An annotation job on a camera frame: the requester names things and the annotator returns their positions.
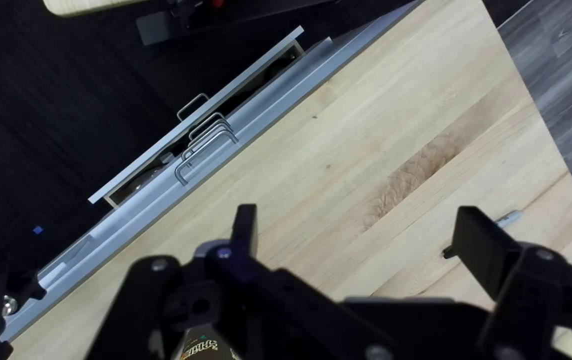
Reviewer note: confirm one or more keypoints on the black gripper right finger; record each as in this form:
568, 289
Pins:
482, 243

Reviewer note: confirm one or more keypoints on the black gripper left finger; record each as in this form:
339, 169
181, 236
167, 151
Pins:
247, 230

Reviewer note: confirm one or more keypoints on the white open drawer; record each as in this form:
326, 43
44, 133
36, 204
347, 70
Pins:
186, 122

